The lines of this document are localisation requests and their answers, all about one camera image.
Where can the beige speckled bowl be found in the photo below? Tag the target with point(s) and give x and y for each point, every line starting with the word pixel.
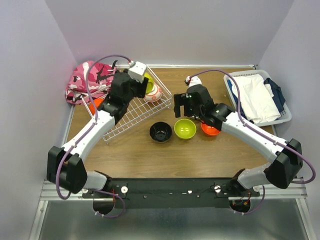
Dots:
pixel 160 132

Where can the yellow-green bowl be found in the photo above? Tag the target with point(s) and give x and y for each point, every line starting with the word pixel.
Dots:
pixel 150 83
pixel 185 129

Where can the dark blue jeans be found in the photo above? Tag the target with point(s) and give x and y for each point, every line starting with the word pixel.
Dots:
pixel 277 94

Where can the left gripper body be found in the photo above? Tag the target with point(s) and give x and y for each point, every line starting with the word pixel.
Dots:
pixel 132 89

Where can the pink camouflage cloth bag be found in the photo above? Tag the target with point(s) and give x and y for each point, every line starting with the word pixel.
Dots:
pixel 95 77

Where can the white wire dish rack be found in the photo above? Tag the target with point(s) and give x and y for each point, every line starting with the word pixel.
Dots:
pixel 140 109

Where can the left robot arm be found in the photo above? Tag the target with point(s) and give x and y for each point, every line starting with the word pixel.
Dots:
pixel 65 165

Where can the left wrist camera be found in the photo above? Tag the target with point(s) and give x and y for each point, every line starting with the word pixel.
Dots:
pixel 137 70

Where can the white folded cloth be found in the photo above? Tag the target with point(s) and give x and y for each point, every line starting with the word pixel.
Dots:
pixel 255 99

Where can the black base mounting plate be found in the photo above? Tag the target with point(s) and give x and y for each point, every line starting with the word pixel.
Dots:
pixel 169 193

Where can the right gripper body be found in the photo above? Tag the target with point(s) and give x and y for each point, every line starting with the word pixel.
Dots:
pixel 194 111

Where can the white bowl with red pattern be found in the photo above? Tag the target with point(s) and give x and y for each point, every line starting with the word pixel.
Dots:
pixel 154 95

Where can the lavender plastic laundry basket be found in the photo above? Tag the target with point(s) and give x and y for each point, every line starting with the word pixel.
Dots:
pixel 285 115

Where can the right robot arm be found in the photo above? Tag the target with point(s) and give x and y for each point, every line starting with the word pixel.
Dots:
pixel 284 161

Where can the orange bowl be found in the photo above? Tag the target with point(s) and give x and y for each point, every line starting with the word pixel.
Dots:
pixel 209 130
pixel 92 106

